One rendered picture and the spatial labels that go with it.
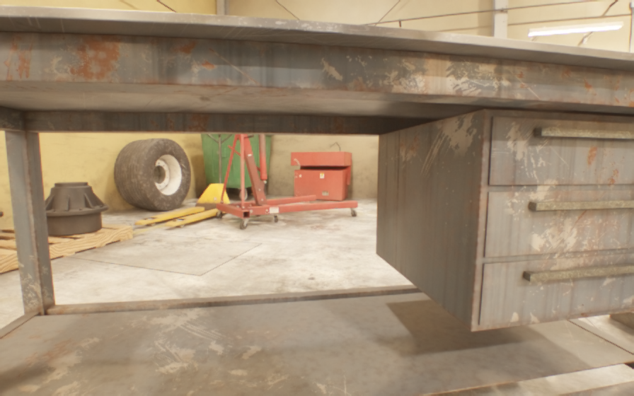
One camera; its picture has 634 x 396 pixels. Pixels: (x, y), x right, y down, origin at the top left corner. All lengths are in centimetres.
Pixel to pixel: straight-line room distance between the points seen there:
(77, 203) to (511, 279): 300
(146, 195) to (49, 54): 425
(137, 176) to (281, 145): 327
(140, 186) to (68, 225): 172
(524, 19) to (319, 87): 666
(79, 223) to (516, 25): 687
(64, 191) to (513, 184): 304
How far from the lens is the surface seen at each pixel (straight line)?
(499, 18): 673
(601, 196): 83
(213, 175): 617
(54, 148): 498
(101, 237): 316
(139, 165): 468
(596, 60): 66
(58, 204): 318
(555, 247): 76
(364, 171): 639
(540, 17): 711
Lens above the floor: 69
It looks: 6 degrees down
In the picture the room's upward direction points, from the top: straight up
